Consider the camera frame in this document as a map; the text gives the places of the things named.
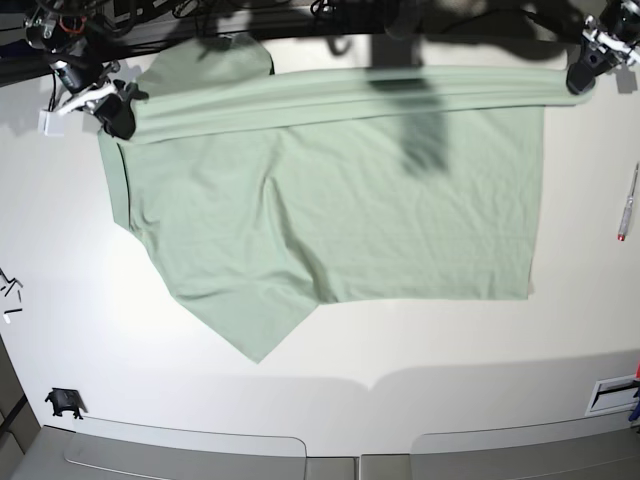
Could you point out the black hex keys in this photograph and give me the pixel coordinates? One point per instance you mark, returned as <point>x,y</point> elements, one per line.
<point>11,301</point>

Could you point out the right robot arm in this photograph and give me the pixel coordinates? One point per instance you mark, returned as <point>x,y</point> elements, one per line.
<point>65,31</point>

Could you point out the black clip bracket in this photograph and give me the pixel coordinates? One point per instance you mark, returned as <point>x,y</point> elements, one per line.
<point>66,400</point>

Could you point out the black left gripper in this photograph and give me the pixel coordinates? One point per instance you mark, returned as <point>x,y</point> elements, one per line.
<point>584,67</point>

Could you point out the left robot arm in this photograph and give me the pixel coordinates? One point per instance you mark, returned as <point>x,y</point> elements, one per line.
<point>606,42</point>

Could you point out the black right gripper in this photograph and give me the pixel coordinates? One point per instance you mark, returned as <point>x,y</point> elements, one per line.
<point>114,110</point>

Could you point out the green T-shirt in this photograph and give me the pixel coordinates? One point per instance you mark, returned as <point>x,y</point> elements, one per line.
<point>260,196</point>

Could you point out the clear red-capped screwdriver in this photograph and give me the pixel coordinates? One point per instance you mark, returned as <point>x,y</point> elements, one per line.
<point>628,207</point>

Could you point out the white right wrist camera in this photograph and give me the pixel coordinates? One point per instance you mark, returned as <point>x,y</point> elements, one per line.
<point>50,124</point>

